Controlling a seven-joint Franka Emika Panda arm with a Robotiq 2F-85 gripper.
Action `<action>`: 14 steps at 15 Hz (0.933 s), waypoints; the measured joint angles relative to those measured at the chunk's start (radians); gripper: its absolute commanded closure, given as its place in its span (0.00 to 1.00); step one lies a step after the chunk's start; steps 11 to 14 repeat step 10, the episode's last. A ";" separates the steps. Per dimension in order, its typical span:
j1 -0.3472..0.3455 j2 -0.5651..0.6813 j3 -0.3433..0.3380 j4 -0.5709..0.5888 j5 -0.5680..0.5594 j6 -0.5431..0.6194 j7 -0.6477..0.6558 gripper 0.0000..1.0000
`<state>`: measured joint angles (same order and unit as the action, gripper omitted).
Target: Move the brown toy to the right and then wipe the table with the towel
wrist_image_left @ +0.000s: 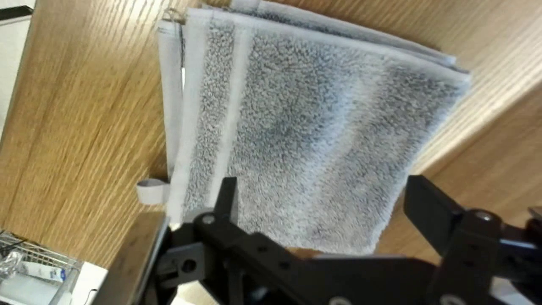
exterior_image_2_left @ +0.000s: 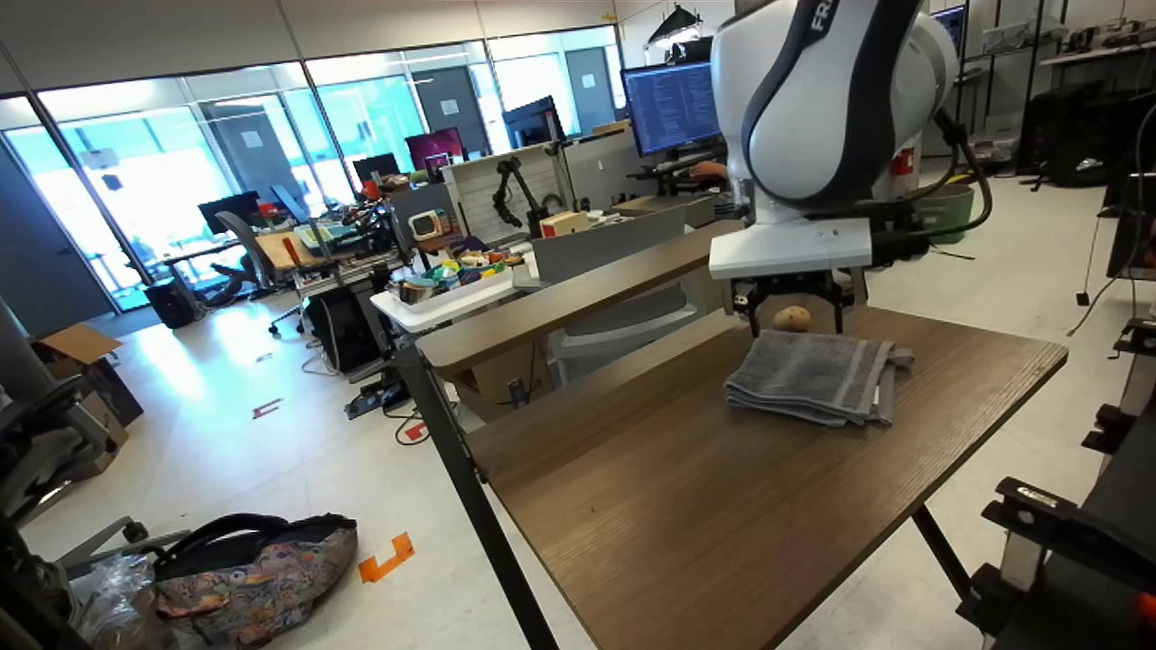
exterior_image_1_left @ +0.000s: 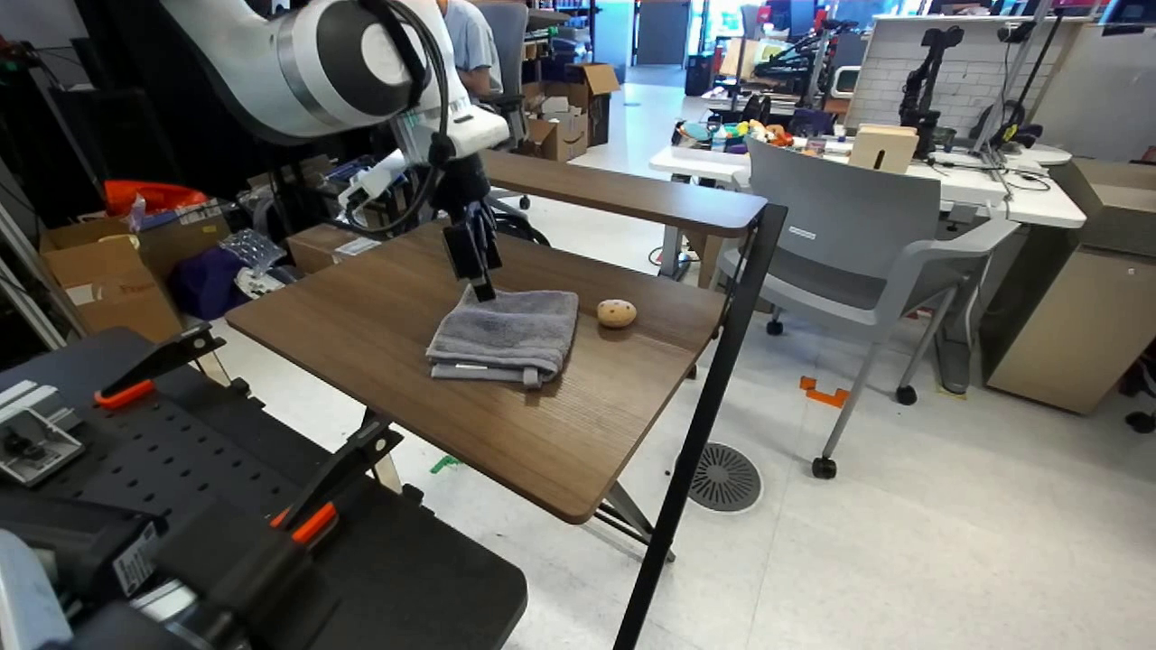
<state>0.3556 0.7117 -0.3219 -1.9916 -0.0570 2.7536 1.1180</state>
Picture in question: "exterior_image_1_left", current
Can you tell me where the white printed card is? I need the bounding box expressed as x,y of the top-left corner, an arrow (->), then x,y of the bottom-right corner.
0,380 -> 88,490

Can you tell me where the black chair base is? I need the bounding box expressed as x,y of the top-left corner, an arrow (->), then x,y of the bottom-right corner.
485,190 -> 554,249

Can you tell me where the orange red plastic bag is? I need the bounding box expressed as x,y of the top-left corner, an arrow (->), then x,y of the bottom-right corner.
96,177 -> 210,222

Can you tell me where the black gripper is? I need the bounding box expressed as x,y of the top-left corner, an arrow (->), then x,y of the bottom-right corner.
428,155 -> 506,303

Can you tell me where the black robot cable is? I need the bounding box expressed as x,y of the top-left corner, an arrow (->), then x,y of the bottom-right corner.
340,0 -> 458,237

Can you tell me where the black clamp with orange handle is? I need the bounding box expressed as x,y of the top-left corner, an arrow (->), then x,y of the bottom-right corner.
89,325 -> 228,417
196,417 -> 407,650

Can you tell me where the person in light blue shirt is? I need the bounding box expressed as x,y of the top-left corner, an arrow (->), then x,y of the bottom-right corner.
435,0 -> 506,103

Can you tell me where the grey plastic chair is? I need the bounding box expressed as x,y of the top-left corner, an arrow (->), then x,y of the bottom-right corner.
743,139 -> 1027,483

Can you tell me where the open cardboard carton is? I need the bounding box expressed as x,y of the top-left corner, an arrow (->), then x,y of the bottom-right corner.
516,62 -> 620,166

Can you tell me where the colourful toy clutter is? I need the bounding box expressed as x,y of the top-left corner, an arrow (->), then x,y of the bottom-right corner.
670,109 -> 842,155

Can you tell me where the black perforated cart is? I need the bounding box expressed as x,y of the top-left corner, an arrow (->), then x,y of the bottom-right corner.
0,327 -> 530,650

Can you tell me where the small cardboard box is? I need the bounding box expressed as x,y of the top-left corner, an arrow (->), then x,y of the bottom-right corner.
848,119 -> 921,172

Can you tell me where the light grey partition panel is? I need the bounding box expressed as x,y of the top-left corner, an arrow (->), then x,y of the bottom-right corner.
842,10 -> 1074,138

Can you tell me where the flat brown cardboard box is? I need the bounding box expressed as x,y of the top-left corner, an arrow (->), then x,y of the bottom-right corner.
284,219 -> 385,278

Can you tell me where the grey towel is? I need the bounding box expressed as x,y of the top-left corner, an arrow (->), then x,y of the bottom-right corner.
423,286 -> 587,394

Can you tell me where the brown round toy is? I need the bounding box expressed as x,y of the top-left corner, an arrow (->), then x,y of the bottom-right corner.
594,297 -> 640,331

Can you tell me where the orange plastic bracket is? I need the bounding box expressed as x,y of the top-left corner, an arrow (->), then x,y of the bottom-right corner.
797,373 -> 854,412

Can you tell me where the round floor drain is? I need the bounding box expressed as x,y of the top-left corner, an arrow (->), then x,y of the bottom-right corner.
685,440 -> 767,515

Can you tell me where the black tripod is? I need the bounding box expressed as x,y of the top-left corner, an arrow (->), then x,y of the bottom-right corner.
971,10 -> 1066,155

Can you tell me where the navy blue bag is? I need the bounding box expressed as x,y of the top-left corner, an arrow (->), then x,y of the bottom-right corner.
163,246 -> 251,320

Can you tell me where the light blue cloth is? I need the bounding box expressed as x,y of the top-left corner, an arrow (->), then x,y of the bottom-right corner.
0,526 -> 75,650

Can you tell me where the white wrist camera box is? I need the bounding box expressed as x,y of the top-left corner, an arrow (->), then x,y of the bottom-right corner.
401,103 -> 513,166

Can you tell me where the white table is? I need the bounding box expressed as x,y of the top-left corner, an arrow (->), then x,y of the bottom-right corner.
646,126 -> 1092,286

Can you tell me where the beige cabinet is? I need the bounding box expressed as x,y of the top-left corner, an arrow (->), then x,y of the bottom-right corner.
986,155 -> 1156,417

